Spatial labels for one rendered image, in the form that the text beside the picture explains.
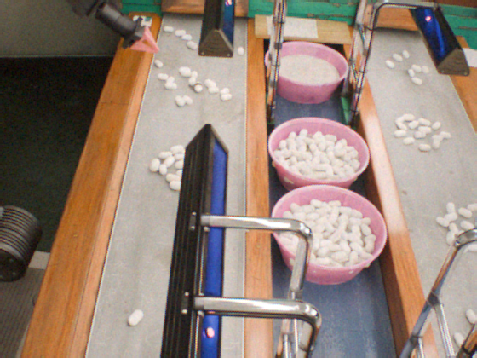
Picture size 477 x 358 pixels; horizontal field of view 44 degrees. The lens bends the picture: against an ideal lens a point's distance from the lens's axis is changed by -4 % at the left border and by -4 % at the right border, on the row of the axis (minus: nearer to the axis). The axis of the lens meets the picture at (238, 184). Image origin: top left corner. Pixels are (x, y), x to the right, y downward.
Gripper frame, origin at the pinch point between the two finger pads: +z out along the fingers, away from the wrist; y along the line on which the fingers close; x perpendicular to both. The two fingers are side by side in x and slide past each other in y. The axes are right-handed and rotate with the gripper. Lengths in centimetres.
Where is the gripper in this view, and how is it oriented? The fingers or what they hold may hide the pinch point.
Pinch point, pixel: (156, 49)
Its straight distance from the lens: 179.8
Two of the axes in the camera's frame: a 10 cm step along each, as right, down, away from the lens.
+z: 7.3, 5.1, 4.6
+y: 0.1, -6.8, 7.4
